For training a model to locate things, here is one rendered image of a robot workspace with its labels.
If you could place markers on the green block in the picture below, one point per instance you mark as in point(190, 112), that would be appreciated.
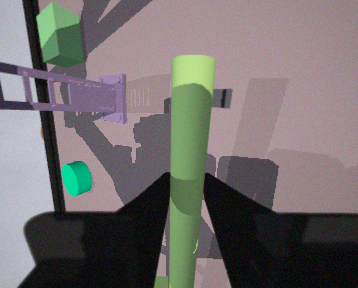
point(60, 37)

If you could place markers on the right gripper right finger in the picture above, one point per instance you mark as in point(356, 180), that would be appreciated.
point(254, 240)

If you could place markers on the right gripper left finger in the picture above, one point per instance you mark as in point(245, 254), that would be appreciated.
point(134, 233)

